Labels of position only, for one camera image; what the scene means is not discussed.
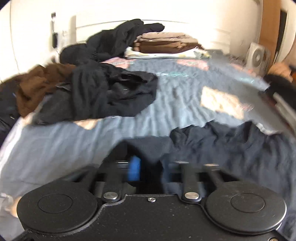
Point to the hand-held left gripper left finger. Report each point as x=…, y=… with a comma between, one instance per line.
x=135, y=168

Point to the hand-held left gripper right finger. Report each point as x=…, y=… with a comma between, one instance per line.
x=189, y=176

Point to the black t-shirt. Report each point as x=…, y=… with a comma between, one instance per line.
x=219, y=148

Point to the stack of folded dark clothes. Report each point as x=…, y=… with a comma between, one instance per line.
x=282, y=97

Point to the stack of folded brown clothes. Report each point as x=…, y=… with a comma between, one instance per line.
x=166, y=44

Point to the pile of black clothes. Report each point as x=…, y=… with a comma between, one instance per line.
x=111, y=41

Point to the bed with grey-blue quilt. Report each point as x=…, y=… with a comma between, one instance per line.
x=69, y=148

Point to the crumpled black garment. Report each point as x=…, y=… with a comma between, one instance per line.
x=104, y=92

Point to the brown garment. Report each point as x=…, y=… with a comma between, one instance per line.
x=34, y=88

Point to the white fan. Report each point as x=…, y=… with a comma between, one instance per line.
x=256, y=58

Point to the black jacket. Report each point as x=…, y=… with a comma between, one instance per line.
x=8, y=109

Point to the white headboard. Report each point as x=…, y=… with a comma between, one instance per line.
x=196, y=32

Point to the black hairbrush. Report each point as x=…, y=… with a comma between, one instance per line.
x=54, y=40

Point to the wooden door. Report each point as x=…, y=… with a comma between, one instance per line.
x=270, y=23

